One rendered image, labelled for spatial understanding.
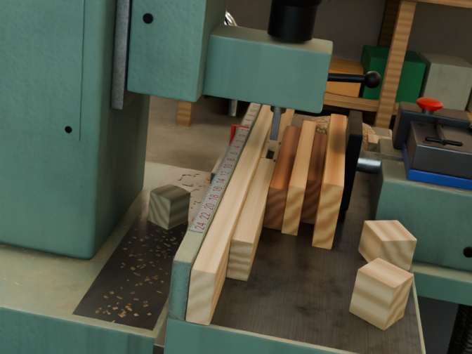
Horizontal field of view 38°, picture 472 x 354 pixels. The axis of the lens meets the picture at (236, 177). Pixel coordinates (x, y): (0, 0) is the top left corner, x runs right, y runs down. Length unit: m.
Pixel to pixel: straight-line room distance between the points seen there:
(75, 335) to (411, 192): 0.38
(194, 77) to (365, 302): 0.31
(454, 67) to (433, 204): 3.04
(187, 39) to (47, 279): 0.30
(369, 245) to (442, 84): 3.12
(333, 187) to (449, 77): 3.13
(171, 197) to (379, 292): 0.39
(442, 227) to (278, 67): 0.25
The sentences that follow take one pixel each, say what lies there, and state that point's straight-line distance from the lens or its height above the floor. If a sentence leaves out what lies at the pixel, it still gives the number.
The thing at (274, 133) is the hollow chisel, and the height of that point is 0.96.
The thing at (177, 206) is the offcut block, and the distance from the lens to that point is 0.91.
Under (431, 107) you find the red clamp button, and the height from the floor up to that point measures 1.02.
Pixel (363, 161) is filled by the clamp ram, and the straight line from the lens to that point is 0.80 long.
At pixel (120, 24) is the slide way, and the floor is 1.07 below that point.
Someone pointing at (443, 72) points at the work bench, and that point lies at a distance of 3.77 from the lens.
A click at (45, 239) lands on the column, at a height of 0.82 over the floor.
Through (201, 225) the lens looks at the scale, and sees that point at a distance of 0.59.
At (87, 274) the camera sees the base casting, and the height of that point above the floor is 0.80.
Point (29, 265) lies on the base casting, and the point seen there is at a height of 0.80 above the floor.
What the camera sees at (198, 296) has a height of 0.93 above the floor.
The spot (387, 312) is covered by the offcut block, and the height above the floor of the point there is 0.92.
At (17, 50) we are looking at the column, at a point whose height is 1.04.
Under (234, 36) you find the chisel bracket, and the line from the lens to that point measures 0.78.
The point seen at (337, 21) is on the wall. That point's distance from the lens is 4.12.
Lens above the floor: 1.23
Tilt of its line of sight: 23 degrees down
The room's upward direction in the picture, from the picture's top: 8 degrees clockwise
